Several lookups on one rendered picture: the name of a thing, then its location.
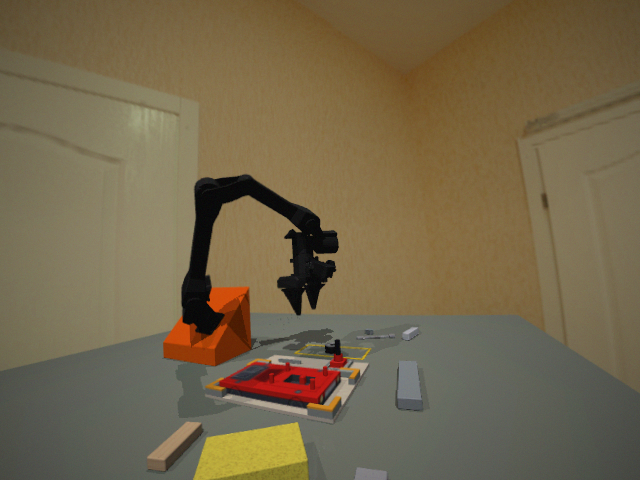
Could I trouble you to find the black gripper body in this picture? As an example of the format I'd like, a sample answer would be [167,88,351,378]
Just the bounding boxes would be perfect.
[277,254,328,289]

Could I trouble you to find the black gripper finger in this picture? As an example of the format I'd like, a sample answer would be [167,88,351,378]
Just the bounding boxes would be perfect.
[304,284,325,310]
[281,288,306,315]

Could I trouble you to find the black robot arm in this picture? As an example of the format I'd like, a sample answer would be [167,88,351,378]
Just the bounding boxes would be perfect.
[181,174,339,335]

